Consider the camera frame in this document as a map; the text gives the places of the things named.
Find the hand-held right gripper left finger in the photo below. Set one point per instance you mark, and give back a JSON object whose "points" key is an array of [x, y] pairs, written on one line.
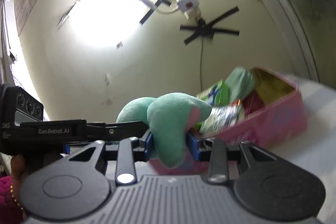
{"points": [[148, 146]]}

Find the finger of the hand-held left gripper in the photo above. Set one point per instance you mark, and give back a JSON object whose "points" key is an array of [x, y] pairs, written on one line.
{"points": [[118, 130]]}

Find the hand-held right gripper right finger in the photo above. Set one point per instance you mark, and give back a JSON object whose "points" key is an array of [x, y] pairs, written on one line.
{"points": [[193, 146]]}

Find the mint green plush toy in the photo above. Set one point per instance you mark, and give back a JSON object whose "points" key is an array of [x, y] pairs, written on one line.
{"points": [[168, 121]]}

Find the green medicine box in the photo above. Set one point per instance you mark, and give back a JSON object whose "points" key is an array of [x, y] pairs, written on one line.
{"points": [[218, 92]]}

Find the pink tin box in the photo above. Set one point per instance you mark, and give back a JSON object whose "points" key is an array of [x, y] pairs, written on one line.
{"points": [[275, 119]]}

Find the person's left hand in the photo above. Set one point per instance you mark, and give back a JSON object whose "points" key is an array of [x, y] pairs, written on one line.
{"points": [[18, 167]]}

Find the black tape strips cluster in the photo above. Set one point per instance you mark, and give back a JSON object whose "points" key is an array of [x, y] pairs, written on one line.
{"points": [[148, 15]]}

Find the white socket adapter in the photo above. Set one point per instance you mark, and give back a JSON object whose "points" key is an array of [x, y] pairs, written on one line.
{"points": [[187, 5]]}

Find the frosted glass pane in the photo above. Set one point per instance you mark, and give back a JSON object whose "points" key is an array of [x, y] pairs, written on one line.
{"points": [[320, 29]]}

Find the aluminium window frame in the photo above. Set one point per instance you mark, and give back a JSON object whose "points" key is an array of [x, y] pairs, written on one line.
{"points": [[275, 3]]}

